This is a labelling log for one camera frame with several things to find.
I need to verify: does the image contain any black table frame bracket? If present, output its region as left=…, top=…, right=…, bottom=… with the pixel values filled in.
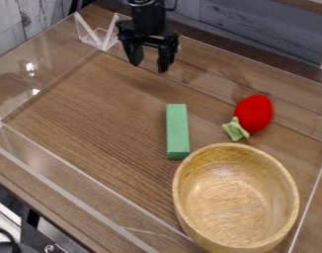
left=20, top=210, right=67, bottom=253

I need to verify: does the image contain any black cable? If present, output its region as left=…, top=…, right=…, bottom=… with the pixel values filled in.
left=0, top=226, right=23, bottom=253

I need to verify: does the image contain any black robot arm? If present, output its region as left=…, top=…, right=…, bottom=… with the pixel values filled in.
left=116, top=0, right=179, bottom=73

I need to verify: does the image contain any green rectangular block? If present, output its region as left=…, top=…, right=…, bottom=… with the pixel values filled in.
left=166, top=104, right=190, bottom=159

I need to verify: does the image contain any red plush strawberry toy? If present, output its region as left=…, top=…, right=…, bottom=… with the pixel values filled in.
left=222, top=94, right=274, bottom=141

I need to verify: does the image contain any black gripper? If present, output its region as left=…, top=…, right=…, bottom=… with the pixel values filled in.
left=116, top=0, right=178, bottom=73

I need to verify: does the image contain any wooden bowl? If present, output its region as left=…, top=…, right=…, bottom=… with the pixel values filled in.
left=173, top=143, right=300, bottom=253

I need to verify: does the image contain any clear acrylic enclosure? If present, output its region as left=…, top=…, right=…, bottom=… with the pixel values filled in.
left=0, top=19, right=322, bottom=253

